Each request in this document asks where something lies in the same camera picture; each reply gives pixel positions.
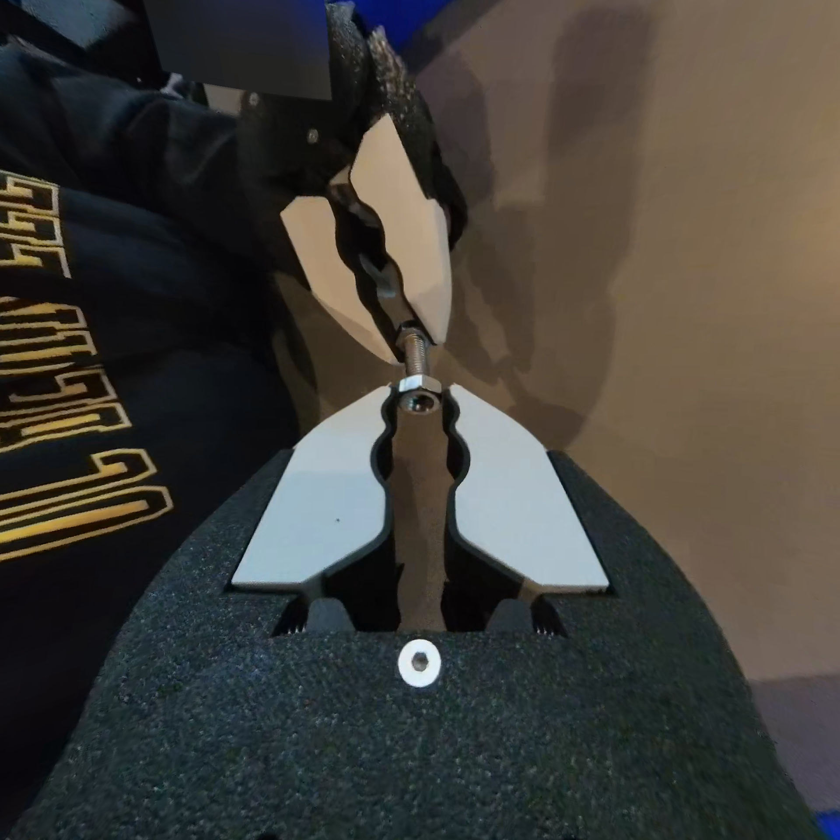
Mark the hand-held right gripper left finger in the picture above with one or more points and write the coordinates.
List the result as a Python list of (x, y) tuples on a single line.
[(315, 512)]

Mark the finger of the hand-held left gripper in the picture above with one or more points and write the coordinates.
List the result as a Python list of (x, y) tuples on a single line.
[(321, 256), (413, 223)]

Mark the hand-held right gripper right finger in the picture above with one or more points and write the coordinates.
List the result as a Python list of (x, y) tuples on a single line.
[(525, 518)]

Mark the blue plastic bin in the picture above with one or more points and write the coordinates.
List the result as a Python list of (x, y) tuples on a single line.
[(430, 16)]

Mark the steel hex nut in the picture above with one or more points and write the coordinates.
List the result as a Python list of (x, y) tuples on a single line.
[(408, 328)]

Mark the steel hex bolt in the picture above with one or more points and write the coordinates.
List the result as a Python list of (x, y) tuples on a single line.
[(417, 361)]

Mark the person's left forearm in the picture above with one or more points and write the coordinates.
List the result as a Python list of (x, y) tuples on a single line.
[(131, 144)]

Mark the person's navy printed sweatshirt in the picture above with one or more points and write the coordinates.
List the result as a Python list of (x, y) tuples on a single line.
[(164, 394)]

